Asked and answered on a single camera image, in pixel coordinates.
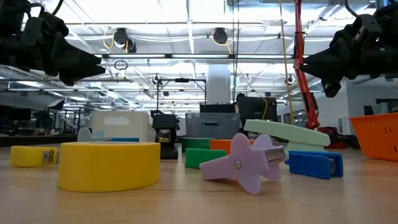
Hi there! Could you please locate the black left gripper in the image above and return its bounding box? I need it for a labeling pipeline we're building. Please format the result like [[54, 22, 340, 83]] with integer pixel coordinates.
[[0, 14, 106, 87]]

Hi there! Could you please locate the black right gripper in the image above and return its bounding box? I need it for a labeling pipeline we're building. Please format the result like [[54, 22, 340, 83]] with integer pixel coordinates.
[[300, 6, 398, 98]]

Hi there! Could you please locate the silver binder clip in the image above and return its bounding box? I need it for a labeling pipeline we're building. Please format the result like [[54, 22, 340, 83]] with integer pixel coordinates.
[[76, 127, 112, 142]]

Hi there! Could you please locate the mint green stapler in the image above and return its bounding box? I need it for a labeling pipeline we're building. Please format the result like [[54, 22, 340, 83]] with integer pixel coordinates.
[[244, 119, 331, 154]]

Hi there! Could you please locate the blue mini stapler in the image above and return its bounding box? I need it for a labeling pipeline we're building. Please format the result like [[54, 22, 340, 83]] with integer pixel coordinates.
[[285, 150, 344, 180]]

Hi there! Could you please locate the orange tape roll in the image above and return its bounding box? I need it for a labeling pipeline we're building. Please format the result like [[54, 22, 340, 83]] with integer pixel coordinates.
[[210, 139, 255, 156]]

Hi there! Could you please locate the green mini stapler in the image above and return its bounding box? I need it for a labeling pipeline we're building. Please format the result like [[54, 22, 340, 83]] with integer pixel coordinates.
[[185, 148, 227, 170]]

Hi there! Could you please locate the yellow tape roll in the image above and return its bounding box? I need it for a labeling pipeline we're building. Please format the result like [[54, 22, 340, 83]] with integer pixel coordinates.
[[57, 141, 161, 193]]

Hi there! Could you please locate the red desk lamp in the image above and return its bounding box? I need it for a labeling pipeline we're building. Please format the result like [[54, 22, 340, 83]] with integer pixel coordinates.
[[293, 0, 348, 149]]

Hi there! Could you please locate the orange mesh basket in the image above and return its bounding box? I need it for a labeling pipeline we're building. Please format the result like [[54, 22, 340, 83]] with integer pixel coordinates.
[[348, 112, 398, 162]]

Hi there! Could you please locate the white plastic bin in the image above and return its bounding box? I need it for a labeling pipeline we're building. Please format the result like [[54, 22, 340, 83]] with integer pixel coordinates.
[[91, 111, 157, 143]]

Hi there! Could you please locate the black background screen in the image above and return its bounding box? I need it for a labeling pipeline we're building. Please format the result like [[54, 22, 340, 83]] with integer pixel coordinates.
[[238, 96, 278, 123]]

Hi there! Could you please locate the white building column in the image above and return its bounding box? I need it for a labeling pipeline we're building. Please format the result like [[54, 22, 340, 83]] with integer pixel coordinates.
[[206, 63, 231, 105]]

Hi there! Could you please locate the silver clip near yellow roll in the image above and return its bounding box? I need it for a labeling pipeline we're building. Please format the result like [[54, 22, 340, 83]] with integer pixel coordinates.
[[199, 133, 287, 195]]

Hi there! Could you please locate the grey plastic bin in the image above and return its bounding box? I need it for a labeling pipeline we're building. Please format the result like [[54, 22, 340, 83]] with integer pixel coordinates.
[[185, 112, 241, 140]]

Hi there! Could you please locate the yellow hanging cord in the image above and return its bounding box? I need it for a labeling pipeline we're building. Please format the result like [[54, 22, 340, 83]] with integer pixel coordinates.
[[278, 0, 295, 125]]

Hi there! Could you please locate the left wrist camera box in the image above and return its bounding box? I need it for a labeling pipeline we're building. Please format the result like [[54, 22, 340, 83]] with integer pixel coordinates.
[[20, 17, 52, 47]]

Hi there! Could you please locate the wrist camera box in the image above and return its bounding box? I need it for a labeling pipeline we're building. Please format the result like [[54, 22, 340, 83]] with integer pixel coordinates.
[[351, 14, 383, 44], [20, 17, 52, 47]]

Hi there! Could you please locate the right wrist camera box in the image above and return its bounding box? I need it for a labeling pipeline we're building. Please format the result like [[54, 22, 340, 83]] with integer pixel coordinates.
[[351, 14, 383, 44]]

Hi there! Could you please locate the black ceiling cable reel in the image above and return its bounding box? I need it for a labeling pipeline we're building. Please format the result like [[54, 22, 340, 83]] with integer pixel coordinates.
[[212, 27, 229, 45], [113, 27, 137, 54]]

